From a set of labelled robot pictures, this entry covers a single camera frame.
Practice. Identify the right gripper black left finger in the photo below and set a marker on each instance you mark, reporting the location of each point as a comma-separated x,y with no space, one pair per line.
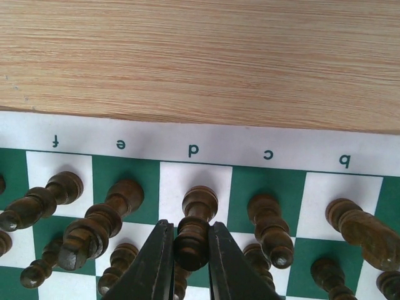
151,275

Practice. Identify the dark brown bishop c file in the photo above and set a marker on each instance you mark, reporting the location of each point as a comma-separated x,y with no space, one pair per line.
271,230

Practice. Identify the dark brown queen piece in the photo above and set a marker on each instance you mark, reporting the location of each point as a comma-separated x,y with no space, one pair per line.
191,246

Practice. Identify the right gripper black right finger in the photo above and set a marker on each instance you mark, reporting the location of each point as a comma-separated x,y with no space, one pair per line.
230,274

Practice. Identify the dark brown knight b file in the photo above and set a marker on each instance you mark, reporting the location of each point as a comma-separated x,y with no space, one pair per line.
379,243

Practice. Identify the dark brown king piece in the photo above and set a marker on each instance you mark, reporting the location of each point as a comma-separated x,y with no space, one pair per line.
88,238

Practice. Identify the dark brown bishop f file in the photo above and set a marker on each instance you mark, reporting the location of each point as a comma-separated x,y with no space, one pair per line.
62,188

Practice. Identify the green white chess board mat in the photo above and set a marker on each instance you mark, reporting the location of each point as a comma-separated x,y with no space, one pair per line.
303,169

